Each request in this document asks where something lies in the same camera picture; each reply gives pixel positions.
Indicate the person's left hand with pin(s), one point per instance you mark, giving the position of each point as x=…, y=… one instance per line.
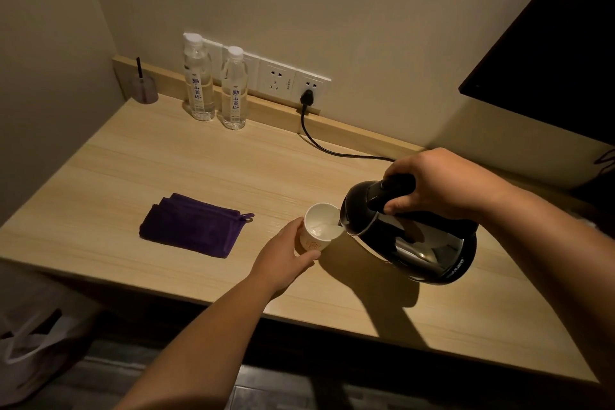
x=278, y=260

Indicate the white paper cup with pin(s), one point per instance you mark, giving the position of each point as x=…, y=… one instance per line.
x=321, y=227

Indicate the tall clear water bottle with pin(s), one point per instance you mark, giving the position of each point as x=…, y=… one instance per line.
x=199, y=78

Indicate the person's left forearm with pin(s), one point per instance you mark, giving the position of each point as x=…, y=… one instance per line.
x=206, y=347

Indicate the black power plug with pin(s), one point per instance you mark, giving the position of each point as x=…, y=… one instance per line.
x=306, y=98

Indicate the black stick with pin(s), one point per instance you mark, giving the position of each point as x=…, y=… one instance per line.
x=140, y=67

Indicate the clear purple cup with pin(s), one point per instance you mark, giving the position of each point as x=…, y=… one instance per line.
x=144, y=89

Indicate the short clear water bottle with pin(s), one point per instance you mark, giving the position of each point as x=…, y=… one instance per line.
x=234, y=90

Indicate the person's right hand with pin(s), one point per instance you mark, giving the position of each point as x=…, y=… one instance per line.
x=447, y=186

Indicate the person's left thumb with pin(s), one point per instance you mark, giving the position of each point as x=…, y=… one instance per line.
x=307, y=258

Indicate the black wall television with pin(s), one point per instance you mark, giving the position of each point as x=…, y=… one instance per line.
x=552, y=49

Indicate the black electric kettle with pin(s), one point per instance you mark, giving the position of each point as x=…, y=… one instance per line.
x=413, y=236

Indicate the person's right thumb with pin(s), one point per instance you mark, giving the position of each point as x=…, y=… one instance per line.
x=401, y=203

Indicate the white plastic bag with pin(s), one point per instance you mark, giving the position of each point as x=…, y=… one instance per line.
x=38, y=333

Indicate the person's right forearm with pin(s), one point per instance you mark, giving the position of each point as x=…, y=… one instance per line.
x=557, y=260

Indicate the white wall socket panel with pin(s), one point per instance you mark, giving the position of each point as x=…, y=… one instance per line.
x=278, y=79

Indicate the purple folded cloth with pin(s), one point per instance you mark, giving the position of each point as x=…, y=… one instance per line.
x=194, y=224

